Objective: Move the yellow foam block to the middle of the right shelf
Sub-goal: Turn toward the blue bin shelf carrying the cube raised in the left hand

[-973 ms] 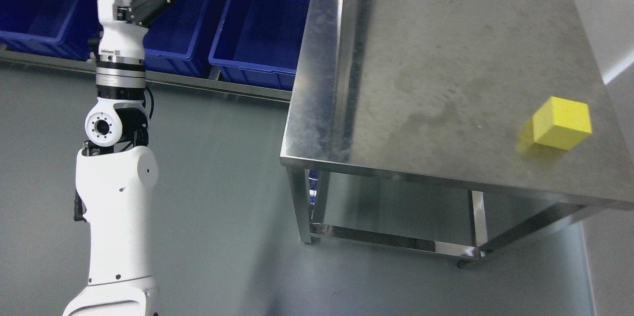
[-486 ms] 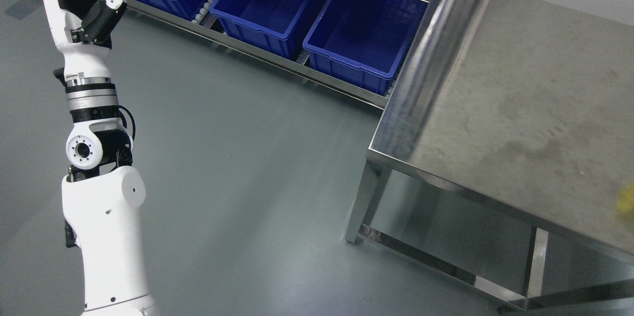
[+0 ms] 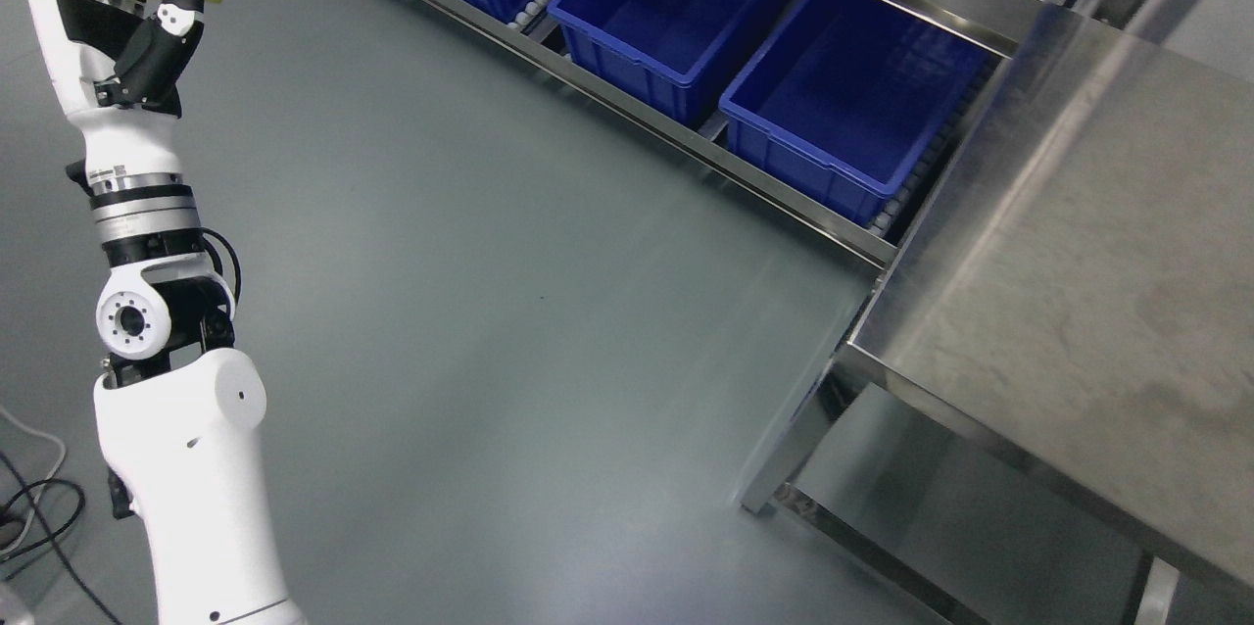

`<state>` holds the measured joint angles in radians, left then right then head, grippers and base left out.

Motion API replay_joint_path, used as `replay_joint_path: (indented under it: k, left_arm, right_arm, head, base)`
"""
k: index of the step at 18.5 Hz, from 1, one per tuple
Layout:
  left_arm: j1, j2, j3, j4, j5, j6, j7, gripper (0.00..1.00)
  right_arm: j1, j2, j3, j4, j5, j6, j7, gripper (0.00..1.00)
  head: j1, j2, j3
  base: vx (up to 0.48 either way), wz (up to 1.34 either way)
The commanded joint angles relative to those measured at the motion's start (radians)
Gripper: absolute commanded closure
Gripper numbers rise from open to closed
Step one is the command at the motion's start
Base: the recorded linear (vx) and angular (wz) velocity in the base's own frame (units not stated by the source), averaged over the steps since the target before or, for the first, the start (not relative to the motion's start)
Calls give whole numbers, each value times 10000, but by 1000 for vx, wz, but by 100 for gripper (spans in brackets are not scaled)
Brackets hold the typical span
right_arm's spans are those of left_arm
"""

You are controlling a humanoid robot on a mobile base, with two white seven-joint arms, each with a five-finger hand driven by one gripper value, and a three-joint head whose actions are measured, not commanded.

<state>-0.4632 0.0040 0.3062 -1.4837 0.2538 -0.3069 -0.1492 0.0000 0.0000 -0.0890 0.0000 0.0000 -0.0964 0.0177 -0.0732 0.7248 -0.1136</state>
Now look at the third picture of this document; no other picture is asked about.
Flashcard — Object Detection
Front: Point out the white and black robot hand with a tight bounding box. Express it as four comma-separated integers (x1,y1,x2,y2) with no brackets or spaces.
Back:
26,0,207,184

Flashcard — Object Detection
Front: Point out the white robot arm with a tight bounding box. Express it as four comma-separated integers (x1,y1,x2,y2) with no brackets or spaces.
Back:
66,162,306,624

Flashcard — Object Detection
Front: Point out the metal roller shelf rack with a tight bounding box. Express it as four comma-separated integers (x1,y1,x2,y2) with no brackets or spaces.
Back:
423,0,1172,269

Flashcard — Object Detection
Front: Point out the stainless steel table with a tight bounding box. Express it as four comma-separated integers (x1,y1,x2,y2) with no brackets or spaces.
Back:
739,6,1251,624

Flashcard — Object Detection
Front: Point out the black floor cable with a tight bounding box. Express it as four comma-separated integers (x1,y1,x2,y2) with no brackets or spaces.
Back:
0,405,123,625

